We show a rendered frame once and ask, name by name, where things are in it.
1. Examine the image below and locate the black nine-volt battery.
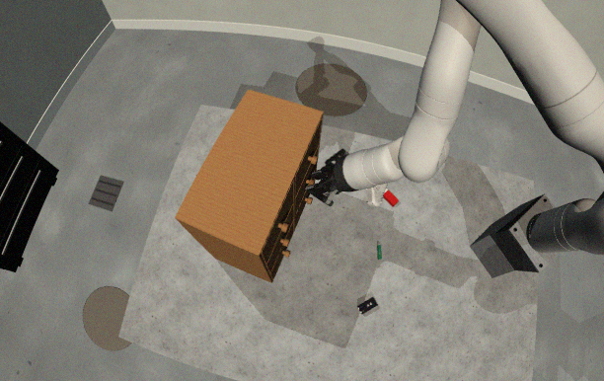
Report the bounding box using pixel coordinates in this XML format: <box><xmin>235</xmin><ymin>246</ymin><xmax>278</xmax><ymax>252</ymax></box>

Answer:
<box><xmin>357</xmin><ymin>297</ymin><xmax>378</xmax><ymax>314</ymax></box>

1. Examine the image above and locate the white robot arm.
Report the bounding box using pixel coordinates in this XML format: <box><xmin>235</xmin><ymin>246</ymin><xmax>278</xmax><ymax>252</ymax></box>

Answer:
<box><xmin>342</xmin><ymin>0</ymin><xmax>604</xmax><ymax>255</ymax></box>

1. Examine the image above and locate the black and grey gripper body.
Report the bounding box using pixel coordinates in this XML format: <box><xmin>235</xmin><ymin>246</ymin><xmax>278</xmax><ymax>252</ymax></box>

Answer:
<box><xmin>326</xmin><ymin>154</ymin><xmax>358</xmax><ymax>194</ymax></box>

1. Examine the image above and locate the brown wooden chest of drawers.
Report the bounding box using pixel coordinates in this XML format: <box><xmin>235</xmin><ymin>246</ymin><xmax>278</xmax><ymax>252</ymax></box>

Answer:
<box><xmin>175</xmin><ymin>90</ymin><xmax>324</xmax><ymax>283</ymax></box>

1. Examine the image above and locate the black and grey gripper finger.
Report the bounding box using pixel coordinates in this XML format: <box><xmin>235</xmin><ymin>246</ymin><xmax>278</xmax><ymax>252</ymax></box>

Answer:
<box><xmin>305</xmin><ymin>174</ymin><xmax>338</xmax><ymax>206</ymax></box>
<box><xmin>311</xmin><ymin>149</ymin><xmax>349</xmax><ymax>180</ymax></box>

